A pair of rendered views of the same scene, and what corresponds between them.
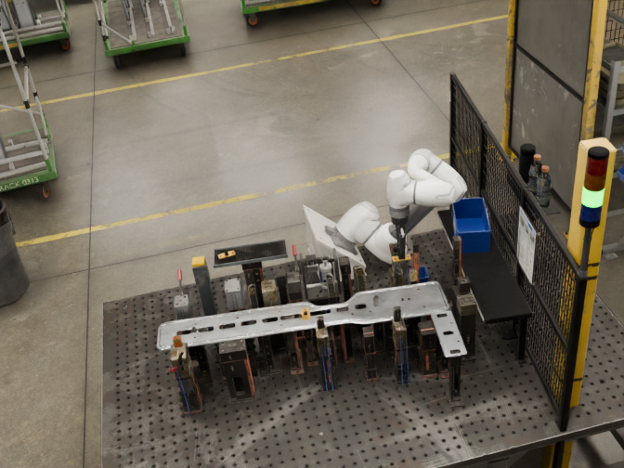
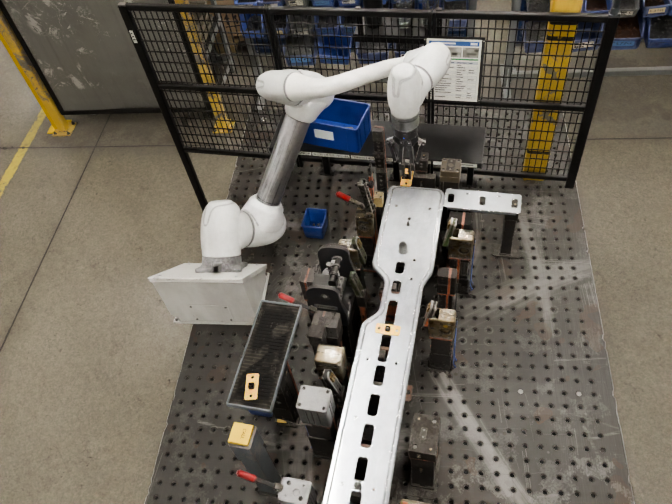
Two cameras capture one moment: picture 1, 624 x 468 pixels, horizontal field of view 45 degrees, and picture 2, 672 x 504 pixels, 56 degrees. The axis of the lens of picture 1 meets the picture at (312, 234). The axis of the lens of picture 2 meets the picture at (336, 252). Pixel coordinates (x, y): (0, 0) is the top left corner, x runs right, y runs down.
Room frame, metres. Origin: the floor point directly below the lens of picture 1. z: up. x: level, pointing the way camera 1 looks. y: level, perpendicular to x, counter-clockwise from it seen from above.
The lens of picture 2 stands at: (2.42, 1.14, 2.86)
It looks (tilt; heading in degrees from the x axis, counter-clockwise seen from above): 52 degrees down; 292
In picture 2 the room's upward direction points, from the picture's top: 10 degrees counter-clockwise
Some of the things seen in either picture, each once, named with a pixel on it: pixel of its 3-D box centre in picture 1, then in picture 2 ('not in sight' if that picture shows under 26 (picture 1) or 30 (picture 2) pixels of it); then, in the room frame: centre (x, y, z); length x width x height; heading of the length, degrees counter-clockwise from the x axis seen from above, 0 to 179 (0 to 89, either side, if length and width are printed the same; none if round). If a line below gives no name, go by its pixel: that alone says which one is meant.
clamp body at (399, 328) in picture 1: (399, 351); (460, 262); (2.52, -0.34, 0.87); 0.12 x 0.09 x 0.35; 2
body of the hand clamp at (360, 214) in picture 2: (396, 297); (367, 240); (2.90, -0.38, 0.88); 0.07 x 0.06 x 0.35; 2
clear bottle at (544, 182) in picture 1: (543, 187); (430, 2); (2.75, -1.03, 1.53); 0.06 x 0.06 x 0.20
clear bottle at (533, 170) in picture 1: (536, 175); (404, 1); (2.85, -1.03, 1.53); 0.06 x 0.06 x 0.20
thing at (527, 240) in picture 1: (527, 245); (452, 69); (2.65, -0.94, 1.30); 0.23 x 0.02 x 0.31; 2
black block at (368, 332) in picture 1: (370, 355); (446, 294); (2.55, -0.20, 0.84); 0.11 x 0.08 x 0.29; 2
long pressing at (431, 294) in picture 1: (302, 317); (389, 335); (2.71, 0.10, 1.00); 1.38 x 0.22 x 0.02; 92
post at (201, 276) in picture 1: (206, 296); (257, 462); (3.04, 0.58, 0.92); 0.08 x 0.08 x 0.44; 2
